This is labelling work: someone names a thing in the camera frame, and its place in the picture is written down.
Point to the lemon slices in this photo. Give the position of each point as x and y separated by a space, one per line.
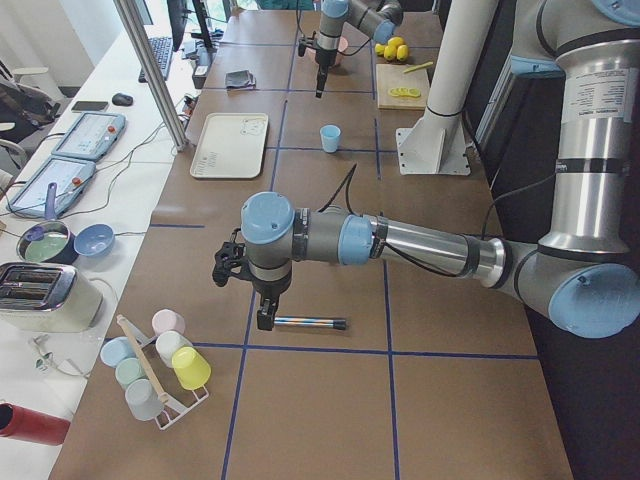
404 92

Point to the teach pendant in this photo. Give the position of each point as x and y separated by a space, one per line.
72 177
91 136

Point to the yellow lemon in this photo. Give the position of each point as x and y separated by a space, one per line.
396 41
379 49
402 53

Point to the near teach pendant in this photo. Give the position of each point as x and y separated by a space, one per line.
72 177

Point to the black smartphone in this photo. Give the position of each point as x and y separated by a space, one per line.
90 106

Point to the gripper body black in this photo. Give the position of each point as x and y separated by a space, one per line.
270 287
323 57

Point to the white pillar mount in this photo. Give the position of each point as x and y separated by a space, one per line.
436 145

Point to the black computer mouse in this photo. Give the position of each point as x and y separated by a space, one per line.
122 99

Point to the pink bowl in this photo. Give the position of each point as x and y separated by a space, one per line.
343 44

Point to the computer monitor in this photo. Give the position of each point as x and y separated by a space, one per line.
178 12

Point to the blue bowl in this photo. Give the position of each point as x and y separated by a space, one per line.
95 240

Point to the white wire cup rack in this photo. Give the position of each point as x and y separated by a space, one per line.
174 408

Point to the light blue plastic cup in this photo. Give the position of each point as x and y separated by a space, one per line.
330 138

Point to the yellow plastic knife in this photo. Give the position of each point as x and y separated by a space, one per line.
417 67

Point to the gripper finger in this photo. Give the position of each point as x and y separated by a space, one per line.
319 84
270 310
263 314
323 79

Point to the black keyboard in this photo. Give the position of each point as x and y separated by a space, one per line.
162 49

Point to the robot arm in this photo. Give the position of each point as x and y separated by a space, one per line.
375 19
572 275

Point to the green cup on rack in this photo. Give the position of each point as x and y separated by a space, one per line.
128 371

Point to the pink cup on rack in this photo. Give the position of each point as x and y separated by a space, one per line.
168 320

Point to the wooden cutting board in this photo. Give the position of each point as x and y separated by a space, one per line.
389 76

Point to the far teach pendant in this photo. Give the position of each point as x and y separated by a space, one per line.
91 136

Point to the grey cup on rack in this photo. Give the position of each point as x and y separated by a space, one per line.
142 400

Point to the yellow cup on rack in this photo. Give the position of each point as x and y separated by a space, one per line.
191 368

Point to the aluminium frame post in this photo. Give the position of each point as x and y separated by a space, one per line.
132 22

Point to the cream bear tray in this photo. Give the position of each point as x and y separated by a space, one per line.
230 146

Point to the steel muddler black tip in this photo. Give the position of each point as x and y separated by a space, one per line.
310 322

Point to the blue cup on rack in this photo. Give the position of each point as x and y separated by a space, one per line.
115 351

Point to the white cup on rack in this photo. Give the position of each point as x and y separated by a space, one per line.
168 343

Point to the grey folded cloth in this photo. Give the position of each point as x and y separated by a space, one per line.
242 79

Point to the red bottle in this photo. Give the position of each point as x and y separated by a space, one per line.
20 423

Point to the blue saucepan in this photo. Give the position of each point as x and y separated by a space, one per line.
49 241

